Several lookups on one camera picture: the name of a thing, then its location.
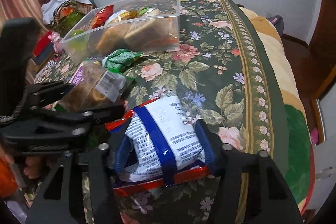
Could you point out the dark green floral bedspread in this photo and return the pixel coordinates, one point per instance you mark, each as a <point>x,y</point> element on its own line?
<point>210,69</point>

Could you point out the pink toy figure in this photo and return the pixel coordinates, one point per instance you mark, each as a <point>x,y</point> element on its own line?
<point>56,40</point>

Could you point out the blue white snack packet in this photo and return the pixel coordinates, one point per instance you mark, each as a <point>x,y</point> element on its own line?
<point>162,134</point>

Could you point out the green jelly cup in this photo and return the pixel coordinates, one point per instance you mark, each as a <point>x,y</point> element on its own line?
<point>77,39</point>

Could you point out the grey backpack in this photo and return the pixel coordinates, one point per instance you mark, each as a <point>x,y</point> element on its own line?
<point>275,23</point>

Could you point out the red box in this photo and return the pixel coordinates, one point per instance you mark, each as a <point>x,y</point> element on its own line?
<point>43,43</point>

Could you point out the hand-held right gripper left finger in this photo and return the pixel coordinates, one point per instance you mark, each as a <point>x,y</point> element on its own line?
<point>123,150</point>

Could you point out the pile of clothes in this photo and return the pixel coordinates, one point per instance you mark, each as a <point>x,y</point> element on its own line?
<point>63,8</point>

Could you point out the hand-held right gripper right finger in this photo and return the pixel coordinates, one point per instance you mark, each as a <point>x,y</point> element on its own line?
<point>206,142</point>

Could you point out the gold foil snack packet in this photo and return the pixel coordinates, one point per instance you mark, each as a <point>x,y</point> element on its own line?
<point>123,16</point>

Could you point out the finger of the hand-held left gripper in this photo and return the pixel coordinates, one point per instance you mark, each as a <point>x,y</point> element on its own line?
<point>65,132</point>
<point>47,94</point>

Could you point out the patchwork quilt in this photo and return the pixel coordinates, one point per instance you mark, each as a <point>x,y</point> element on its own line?
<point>47,69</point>

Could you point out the brown snack packet green label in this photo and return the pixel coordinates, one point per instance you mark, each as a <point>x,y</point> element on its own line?
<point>143,11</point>

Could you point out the orange cloth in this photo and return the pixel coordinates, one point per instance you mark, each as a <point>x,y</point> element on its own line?
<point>6,176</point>

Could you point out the clear bread bag purple label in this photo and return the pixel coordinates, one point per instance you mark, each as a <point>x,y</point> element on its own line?
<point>89,87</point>

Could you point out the red snack packet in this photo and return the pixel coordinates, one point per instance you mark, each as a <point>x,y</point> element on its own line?
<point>102,15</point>

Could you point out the yellow plush blanket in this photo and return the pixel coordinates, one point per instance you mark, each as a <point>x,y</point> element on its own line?
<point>288,95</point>

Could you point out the clear plastic storage box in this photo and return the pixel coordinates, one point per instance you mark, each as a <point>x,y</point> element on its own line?
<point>173,3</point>

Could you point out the sandwich packet white label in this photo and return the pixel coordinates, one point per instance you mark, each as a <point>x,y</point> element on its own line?
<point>149,29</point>

